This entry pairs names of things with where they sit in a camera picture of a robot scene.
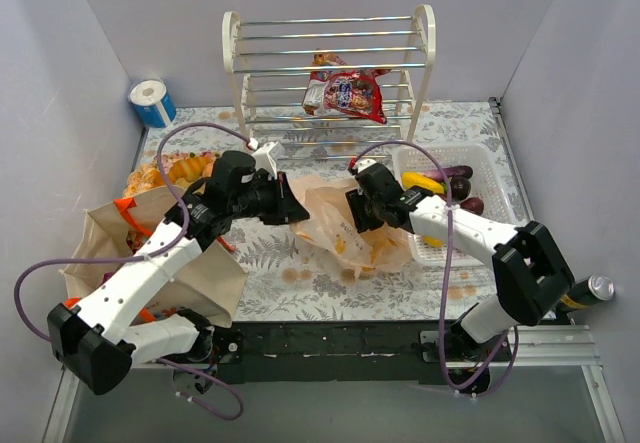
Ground peach plastic grocery bag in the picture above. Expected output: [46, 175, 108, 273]
[289, 175, 410, 275]

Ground yellow lemon toy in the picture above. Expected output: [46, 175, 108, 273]
[423, 236, 444, 248]

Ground dark plum toy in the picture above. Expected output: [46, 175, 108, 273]
[460, 197, 485, 216]

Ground canvas tote bag orange handles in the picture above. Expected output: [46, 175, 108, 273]
[62, 186, 248, 328]

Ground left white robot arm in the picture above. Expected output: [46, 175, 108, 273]
[47, 142, 309, 395]

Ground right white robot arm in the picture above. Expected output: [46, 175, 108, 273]
[346, 159, 575, 357]

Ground yellow squash toy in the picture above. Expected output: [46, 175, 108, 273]
[401, 172, 446, 194]

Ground bread loaf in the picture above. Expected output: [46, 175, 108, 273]
[167, 156, 215, 181]

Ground floral bread tray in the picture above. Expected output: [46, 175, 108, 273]
[123, 151, 221, 198]

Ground purple eggplant toy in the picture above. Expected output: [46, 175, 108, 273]
[424, 165, 474, 182]

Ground white plastic basket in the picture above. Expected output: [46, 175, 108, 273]
[391, 143, 518, 267]

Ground toilet paper roll blue wrap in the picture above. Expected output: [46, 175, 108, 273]
[128, 80, 177, 129]

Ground white metal shelf rack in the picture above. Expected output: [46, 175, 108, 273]
[222, 4, 436, 160]

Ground red candy bag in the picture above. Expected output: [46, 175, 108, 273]
[302, 53, 390, 124]

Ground metal can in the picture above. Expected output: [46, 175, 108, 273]
[556, 275, 615, 313]

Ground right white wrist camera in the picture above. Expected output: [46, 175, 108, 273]
[348, 158, 385, 177]

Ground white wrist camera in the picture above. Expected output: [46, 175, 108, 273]
[348, 158, 385, 177]
[247, 138, 284, 177]

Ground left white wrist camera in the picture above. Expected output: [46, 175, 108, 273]
[247, 138, 284, 177]

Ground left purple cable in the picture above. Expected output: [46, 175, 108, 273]
[13, 122, 259, 422]

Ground purple cable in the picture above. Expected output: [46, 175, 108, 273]
[13, 122, 259, 422]
[349, 141, 521, 397]

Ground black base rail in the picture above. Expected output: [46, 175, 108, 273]
[154, 320, 511, 387]

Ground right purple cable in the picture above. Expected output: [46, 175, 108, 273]
[349, 141, 521, 397]

